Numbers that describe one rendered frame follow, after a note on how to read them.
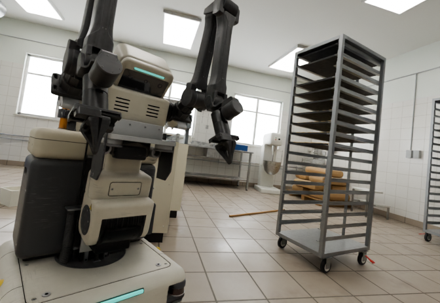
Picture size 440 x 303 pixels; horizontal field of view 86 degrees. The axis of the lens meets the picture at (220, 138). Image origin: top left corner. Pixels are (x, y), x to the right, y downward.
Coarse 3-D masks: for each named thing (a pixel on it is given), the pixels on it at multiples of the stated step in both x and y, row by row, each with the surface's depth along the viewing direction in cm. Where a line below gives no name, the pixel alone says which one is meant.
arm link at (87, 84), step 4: (84, 76) 58; (84, 80) 57; (88, 80) 57; (84, 84) 57; (88, 84) 57; (92, 84) 57; (84, 88) 56; (88, 88) 56; (96, 88) 57; (100, 88) 57; (104, 88) 58; (100, 92) 58
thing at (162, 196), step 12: (156, 168) 192; (156, 180) 192; (168, 180) 195; (156, 192) 192; (168, 192) 195; (156, 204) 192; (168, 204) 194; (156, 216) 192; (168, 216) 194; (156, 228) 191; (156, 240) 194
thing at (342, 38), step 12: (336, 72) 183; (336, 84) 182; (336, 96) 180; (336, 108) 179; (336, 120) 179; (324, 192) 178; (324, 204) 176; (324, 216) 175; (324, 228) 174; (324, 240) 174; (324, 252) 174
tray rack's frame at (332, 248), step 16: (304, 48) 214; (320, 48) 211; (368, 48) 199; (384, 64) 212; (352, 144) 229; (368, 208) 207; (320, 224) 244; (368, 224) 205; (288, 240) 201; (304, 240) 199; (336, 240) 209; (352, 240) 215; (368, 240) 203
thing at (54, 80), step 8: (56, 80) 76; (64, 80) 74; (72, 80) 74; (80, 80) 74; (56, 88) 75; (64, 88) 76; (72, 88) 75; (80, 88) 77; (64, 96) 76; (72, 96) 77; (80, 96) 79
